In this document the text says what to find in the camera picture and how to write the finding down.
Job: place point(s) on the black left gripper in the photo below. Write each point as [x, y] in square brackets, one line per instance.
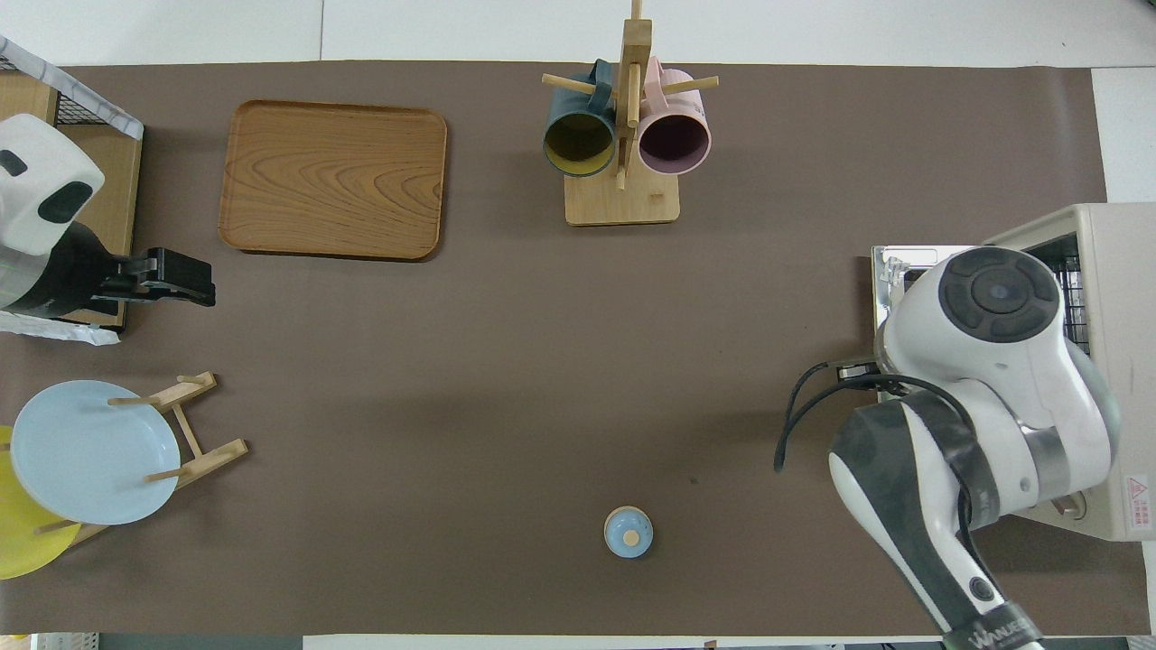
[69, 273]

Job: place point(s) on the glass oven door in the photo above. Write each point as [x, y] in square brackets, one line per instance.
[890, 271]

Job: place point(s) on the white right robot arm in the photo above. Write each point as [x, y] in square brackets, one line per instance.
[984, 361]

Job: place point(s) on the beige oven knob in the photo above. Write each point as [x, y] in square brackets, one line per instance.
[1073, 506]

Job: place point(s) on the beige toaster oven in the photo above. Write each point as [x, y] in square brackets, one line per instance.
[1120, 271]

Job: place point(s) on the wooden plate rack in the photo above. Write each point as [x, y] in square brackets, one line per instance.
[212, 456]

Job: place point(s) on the wooden tray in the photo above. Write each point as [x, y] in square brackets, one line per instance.
[334, 181]

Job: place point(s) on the light blue plate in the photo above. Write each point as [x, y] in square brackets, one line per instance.
[90, 451]

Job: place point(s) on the yellow plate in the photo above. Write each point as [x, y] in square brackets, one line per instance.
[23, 551]

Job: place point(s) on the brown table mat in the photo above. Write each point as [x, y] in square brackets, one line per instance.
[542, 361]

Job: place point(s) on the dark teal mug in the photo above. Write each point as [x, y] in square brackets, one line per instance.
[578, 144]

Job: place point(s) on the wooden mug rack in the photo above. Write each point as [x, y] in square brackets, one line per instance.
[623, 203]

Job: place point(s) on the pink mug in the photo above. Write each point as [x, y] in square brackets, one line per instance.
[673, 144]

